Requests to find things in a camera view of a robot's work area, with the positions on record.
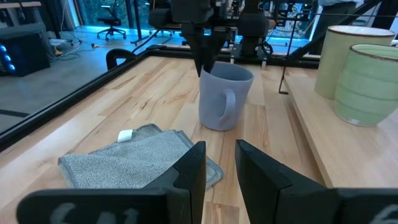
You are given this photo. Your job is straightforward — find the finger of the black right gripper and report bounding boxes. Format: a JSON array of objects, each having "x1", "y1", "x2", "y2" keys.
[
  {"x1": 203, "y1": 29, "x2": 233, "y2": 74},
  {"x1": 182, "y1": 24, "x2": 206, "y2": 78}
]

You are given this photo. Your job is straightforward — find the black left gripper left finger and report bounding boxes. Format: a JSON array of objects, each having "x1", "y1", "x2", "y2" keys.
[{"x1": 16, "y1": 141, "x2": 207, "y2": 224}]

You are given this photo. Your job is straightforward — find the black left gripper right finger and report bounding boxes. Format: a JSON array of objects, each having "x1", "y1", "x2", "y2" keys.
[{"x1": 235, "y1": 139, "x2": 398, "y2": 224}]

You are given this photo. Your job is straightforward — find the blue-grey ceramic mug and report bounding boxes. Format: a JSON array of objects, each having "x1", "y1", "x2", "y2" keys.
[{"x1": 198, "y1": 62, "x2": 255, "y2": 131}]

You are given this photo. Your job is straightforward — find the cream ceramic mug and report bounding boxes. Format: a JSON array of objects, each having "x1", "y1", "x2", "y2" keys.
[{"x1": 313, "y1": 25, "x2": 396, "y2": 100}]

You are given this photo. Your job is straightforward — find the green ceramic mug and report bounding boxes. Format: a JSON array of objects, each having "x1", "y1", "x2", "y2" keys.
[{"x1": 334, "y1": 43, "x2": 398, "y2": 128}]

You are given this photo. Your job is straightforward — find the grey folded cloth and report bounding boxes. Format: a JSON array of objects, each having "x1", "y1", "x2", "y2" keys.
[{"x1": 58, "y1": 123, "x2": 224, "y2": 190}]

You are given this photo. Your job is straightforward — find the black office chair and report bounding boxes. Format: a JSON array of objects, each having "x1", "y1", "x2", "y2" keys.
[{"x1": 96, "y1": 4, "x2": 127, "y2": 41}]

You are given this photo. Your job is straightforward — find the person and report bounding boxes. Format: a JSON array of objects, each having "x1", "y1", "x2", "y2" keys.
[{"x1": 310, "y1": 0, "x2": 365, "y2": 55}]

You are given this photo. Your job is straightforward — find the computer tower with blue lights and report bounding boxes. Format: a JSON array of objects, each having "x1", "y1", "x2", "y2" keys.
[{"x1": 0, "y1": 32, "x2": 51, "y2": 78}]

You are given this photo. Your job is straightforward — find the black cable loop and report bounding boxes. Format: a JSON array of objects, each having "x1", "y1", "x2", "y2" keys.
[{"x1": 105, "y1": 49, "x2": 138, "y2": 71}]

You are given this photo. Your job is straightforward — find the black metal table frame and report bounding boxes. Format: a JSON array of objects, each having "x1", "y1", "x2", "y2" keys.
[{"x1": 0, "y1": 0, "x2": 383, "y2": 153}]

